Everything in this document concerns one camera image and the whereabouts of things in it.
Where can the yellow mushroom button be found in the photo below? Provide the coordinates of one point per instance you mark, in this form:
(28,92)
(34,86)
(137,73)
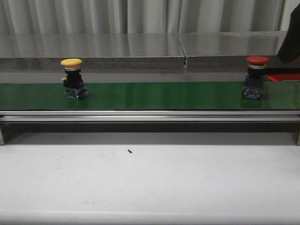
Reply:
(73,84)

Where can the aluminium conveyor frame rail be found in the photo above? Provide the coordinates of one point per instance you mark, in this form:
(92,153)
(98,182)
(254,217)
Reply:
(150,116)

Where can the red plastic bin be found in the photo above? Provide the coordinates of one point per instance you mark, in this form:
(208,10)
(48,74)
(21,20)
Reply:
(283,77)

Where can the grey pleated curtain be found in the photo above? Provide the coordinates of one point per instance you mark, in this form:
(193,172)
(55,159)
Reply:
(139,16)

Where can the grey stone counter right slab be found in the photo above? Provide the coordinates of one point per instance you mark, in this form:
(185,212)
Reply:
(229,50)

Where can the right conveyor support leg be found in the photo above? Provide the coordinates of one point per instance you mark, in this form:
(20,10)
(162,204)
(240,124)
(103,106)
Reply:
(295,128)

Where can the grey stone counter slab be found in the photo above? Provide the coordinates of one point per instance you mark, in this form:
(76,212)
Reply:
(229,50)
(97,51)

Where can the green conveyor belt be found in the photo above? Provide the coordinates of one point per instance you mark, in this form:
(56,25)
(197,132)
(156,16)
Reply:
(150,96)

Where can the grey stone counter left slab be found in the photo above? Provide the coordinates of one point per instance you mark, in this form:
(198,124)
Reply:
(97,51)

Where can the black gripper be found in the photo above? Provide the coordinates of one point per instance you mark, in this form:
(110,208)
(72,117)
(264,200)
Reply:
(290,48)

